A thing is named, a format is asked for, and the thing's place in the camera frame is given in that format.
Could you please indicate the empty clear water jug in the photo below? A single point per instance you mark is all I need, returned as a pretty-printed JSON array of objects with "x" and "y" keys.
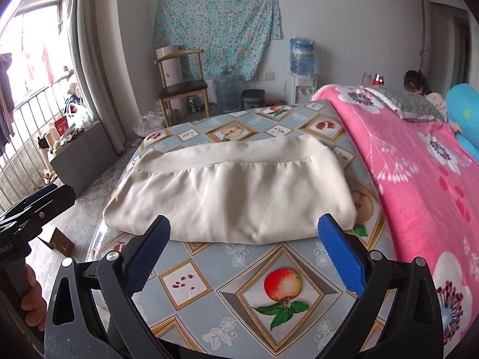
[{"x": 227, "y": 91}]

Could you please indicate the wooden chair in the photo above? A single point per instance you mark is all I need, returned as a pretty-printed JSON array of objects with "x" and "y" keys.
[{"x": 183, "y": 89}]

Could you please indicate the small brown wooden box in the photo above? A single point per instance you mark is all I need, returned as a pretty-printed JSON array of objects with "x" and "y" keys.
[{"x": 60, "y": 243}]

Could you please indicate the red box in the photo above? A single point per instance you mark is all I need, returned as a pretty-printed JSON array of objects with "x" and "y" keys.
[{"x": 61, "y": 125}]

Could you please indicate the teal floral wall cloth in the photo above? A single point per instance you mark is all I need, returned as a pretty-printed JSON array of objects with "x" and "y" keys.
[{"x": 217, "y": 26}]

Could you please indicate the white plastic bag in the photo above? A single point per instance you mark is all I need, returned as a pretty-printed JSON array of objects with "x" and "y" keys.
[{"x": 148, "y": 125}]

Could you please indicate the blue water jug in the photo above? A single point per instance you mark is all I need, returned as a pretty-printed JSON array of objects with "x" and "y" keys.
[{"x": 301, "y": 58}]

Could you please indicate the white shopping bag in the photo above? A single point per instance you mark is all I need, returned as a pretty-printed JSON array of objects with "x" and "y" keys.
[{"x": 78, "y": 114}]

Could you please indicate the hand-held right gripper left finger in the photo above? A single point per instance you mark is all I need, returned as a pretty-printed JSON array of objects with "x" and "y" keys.
[{"x": 148, "y": 258}]

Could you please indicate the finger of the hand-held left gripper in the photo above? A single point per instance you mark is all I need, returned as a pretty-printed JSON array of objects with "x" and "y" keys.
[
  {"x": 22, "y": 205},
  {"x": 52, "y": 205}
]

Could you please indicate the green can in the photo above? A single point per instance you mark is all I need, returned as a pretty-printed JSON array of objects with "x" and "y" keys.
[{"x": 192, "y": 105}]

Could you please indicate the white box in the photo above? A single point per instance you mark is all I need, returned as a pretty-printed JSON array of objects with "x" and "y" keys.
[{"x": 168, "y": 67}]

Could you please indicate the cream jacket with black trim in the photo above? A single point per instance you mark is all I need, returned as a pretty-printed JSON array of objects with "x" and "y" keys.
[{"x": 232, "y": 194}]

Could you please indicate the hanging dark clothes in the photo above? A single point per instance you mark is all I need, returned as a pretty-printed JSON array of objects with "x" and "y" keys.
[{"x": 5, "y": 101}]

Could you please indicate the grey curtain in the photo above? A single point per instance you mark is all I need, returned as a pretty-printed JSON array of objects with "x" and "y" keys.
[{"x": 95, "y": 63}]

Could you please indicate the white water dispenser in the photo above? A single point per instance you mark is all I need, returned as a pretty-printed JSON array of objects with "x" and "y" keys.
[{"x": 301, "y": 90}]

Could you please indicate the fruit print tablecloth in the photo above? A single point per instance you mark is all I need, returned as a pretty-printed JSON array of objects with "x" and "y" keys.
[{"x": 224, "y": 299}]

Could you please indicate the wall socket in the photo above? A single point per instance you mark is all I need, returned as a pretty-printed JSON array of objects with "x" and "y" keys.
[{"x": 267, "y": 76}]

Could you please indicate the person's left hand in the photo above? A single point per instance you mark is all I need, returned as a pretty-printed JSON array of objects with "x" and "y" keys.
[{"x": 35, "y": 299}]

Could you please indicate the pink floral blanket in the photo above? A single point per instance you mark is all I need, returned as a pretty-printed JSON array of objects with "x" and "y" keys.
[{"x": 411, "y": 179}]

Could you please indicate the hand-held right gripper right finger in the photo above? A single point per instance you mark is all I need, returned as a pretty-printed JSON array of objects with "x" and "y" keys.
[{"x": 342, "y": 258}]

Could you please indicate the dark grey cabinet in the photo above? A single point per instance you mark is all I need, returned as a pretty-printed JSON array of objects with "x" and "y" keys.
[{"x": 84, "y": 157}]

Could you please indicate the blue plush toy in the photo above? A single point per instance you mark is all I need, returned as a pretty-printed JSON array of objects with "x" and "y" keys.
[{"x": 466, "y": 112}]

